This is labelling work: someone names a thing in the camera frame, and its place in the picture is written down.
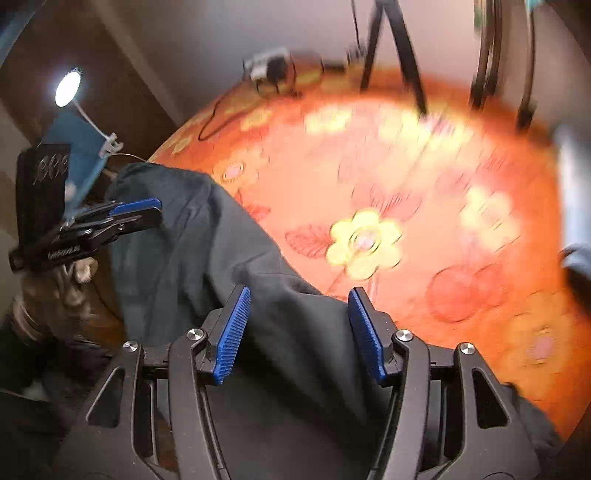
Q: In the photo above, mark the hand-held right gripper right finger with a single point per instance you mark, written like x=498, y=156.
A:
x=367, y=337

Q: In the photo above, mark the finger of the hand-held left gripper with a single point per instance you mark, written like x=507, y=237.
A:
x=138, y=205
x=138, y=222

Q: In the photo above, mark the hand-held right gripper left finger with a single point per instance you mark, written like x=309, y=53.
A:
x=231, y=337

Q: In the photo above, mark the dark pants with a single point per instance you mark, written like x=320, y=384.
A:
x=221, y=240

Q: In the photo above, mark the person's left hand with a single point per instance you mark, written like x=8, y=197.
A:
x=69, y=290

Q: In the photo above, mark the blue board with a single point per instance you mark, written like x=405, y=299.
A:
x=78, y=152

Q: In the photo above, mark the white clip lamp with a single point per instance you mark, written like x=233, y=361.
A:
x=69, y=87

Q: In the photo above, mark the orange floral blanket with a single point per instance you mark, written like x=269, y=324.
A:
x=415, y=184

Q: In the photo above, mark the white power strip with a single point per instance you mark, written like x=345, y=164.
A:
x=261, y=64

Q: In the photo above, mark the folded blue cloth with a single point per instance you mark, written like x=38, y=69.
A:
x=570, y=147

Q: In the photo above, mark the large folded tripod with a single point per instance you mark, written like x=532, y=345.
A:
x=489, y=60

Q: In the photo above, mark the small black tripod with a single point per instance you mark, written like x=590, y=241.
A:
x=400, y=34

